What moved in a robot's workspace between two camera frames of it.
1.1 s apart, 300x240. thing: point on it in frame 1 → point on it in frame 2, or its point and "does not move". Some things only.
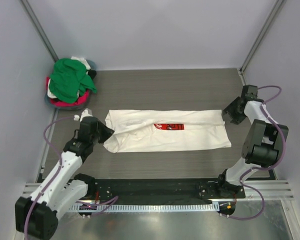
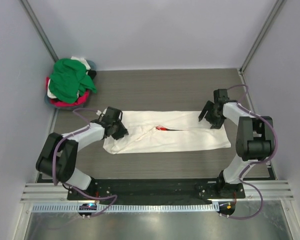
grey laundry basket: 92,66 does not move
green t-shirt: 69,79 does not move
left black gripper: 107,131 → 122,131
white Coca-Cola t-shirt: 150,130 does not move
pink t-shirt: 81,99 does not move
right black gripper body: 235,114 → 215,119
